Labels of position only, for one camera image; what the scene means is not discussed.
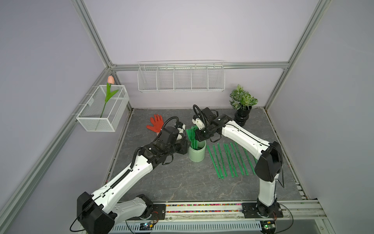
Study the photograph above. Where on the aluminium front rail frame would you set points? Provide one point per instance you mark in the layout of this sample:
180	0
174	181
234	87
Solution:
305	216

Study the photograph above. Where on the pink artificial tulip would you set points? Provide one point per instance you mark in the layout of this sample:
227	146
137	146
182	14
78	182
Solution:
109	93

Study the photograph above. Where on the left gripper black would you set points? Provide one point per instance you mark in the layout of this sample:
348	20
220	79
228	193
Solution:
184	147

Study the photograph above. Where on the bundle of green wrapped straws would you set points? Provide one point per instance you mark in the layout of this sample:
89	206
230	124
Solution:
192	137

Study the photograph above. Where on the white vented cable duct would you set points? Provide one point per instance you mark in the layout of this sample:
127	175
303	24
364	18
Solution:
186	227

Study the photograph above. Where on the light green metal cup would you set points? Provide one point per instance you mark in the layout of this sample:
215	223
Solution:
197	151

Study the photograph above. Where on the green plant in black pot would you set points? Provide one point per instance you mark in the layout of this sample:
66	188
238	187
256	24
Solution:
242	102

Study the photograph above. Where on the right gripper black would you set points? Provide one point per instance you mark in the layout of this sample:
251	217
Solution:
198	136

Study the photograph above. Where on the white mesh side basket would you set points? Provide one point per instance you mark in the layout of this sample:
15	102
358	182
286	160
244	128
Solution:
89	115

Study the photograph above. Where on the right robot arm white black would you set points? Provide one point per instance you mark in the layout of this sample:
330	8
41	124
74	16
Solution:
268	155

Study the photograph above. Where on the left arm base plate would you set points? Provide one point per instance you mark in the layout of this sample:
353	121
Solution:
156	212

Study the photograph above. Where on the white wire wall shelf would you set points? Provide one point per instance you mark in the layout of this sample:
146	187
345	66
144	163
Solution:
181	76

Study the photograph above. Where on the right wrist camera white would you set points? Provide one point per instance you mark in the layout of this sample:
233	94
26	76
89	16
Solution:
198	123

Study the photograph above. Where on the red work glove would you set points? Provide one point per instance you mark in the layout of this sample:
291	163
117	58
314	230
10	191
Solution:
157	123

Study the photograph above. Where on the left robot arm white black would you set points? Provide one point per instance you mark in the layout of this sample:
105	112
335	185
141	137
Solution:
101	210

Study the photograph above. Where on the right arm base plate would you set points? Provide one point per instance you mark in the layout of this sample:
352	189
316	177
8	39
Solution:
255	210

